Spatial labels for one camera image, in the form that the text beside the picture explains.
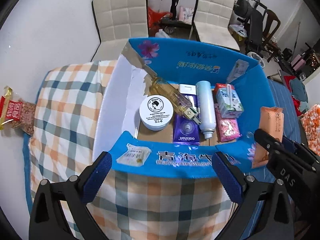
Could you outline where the small milk carton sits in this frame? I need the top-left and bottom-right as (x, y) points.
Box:
(214, 83), (244, 119)

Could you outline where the round waste bin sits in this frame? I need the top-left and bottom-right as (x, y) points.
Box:
(247, 52), (265, 68)

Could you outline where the white padded chair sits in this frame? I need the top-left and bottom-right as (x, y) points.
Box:
(90, 0), (150, 62)
(189, 0), (242, 52)

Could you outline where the black weight bench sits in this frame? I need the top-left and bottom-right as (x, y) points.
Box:
(234, 0), (276, 56)

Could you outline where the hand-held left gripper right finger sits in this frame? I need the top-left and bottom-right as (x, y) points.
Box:
(211, 151), (293, 240)

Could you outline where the red plastic bag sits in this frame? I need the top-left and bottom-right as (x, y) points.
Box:
(147, 7), (172, 29)

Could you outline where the plaid checked cloth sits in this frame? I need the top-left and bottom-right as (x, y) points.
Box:
(29, 60), (234, 240)

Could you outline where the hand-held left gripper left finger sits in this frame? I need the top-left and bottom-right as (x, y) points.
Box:
(28, 151), (113, 240)

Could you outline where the white plastic bag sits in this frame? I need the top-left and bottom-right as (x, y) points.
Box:
(228, 24), (248, 37)

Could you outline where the translucent plastic bag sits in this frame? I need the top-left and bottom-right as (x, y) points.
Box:
(155, 29), (171, 39)

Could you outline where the dark wooden chair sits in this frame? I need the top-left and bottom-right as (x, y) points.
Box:
(260, 9), (282, 48)

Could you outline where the mop handle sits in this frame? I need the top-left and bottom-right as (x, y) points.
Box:
(294, 22), (301, 49)

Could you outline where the pink patterned box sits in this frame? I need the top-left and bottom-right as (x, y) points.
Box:
(178, 6), (195, 24)

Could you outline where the amber liquid bottle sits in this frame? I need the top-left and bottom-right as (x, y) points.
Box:
(149, 76), (202, 126)

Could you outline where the pink tissue packet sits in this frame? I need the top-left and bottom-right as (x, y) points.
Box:
(214, 105), (243, 143)

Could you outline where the orange floral quilt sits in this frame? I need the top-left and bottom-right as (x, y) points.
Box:
(300, 104), (320, 151)

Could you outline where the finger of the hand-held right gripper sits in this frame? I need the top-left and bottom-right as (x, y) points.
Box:
(282, 135), (320, 166)
(254, 128), (284, 155)

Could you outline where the purple toothpaste box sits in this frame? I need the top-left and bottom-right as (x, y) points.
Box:
(172, 84), (201, 146)

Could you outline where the blue striped cloth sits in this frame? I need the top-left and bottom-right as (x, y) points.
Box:
(235, 79), (303, 240)

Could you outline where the white spray can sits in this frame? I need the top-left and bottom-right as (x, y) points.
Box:
(195, 80), (217, 139)

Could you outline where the orange wet wipes packet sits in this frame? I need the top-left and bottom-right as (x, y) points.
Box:
(251, 106), (285, 169)

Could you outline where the bag of peanuts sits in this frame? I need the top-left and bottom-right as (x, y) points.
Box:
(0, 86), (38, 137)

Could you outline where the black dumbbell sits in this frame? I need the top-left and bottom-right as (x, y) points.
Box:
(160, 17), (193, 34)

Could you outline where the blue cardboard box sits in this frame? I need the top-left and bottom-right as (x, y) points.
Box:
(92, 37), (277, 179)

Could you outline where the pink suitcase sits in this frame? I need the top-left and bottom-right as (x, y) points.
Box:
(291, 54), (308, 72)

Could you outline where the white cream jar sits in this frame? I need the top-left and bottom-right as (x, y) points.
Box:
(139, 95), (174, 131)

